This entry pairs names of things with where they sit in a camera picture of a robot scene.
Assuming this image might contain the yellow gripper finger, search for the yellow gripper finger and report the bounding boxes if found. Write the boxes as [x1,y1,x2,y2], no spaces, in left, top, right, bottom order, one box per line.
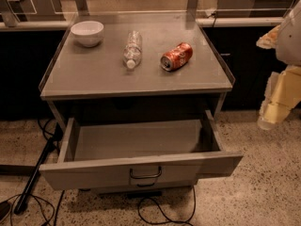
[257,102,291,130]
[256,25,280,49]

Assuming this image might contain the grey top drawer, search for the grey top drawer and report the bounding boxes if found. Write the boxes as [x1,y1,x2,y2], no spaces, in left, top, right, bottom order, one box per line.
[40,111,243,193]

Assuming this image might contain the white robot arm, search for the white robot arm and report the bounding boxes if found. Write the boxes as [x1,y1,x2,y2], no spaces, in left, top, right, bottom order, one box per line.
[256,1,301,130]

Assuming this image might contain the grey drawer cabinet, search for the grey drawer cabinet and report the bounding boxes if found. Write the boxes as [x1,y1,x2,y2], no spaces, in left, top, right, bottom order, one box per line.
[40,12,241,193]

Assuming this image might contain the orange soda can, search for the orange soda can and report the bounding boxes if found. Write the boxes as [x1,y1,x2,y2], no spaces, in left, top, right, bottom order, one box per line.
[160,42,193,72]

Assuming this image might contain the clear plastic water bottle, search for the clear plastic water bottle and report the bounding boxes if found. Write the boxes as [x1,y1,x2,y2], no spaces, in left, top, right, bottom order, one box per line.
[123,31,142,71]

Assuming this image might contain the white ceramic bowl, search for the white ceramic bowl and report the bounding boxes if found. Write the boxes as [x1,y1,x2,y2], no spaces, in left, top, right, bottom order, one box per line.
[71,21,104,47]

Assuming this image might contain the black floor pole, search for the black floor pole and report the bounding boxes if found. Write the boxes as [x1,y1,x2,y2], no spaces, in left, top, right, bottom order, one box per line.
[14,124,63,215]

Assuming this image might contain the black cable under cabinet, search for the black cable under cabinet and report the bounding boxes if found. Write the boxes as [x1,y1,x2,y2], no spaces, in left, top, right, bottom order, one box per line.
[136,186,198,226]

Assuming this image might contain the black cables at left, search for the black cables at left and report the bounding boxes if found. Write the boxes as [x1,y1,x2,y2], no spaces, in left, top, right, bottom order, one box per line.
[0,118,65,226]

